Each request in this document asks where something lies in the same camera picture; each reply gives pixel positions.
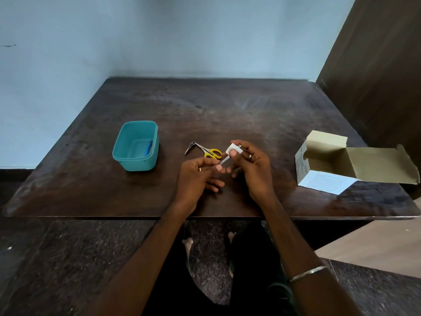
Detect brown wooden cabinet panel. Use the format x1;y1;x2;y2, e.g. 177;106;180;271
315;0;421;198

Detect silver bracelet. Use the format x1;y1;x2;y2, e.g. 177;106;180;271
289;265;328;283

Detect teal plastic container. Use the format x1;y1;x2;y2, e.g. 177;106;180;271
112;120;160;172

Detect person's left hand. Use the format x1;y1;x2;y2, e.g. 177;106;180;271
171;157;232;216

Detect white cardboard box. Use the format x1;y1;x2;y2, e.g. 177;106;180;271
294;130;421;196

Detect blue tools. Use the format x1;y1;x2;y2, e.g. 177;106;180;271
218;146;244;165

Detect person's right forearm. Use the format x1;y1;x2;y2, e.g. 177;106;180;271
261;190;362;316

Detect beige board surface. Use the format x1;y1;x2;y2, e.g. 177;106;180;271
314;197;421;279

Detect person's right hand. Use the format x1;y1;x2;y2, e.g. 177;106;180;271
229;140;277;203

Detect yellow handled scissors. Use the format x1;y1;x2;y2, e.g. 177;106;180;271
195;143;223;161

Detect person's left forearm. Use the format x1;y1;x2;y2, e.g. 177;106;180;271
85;202;191;316

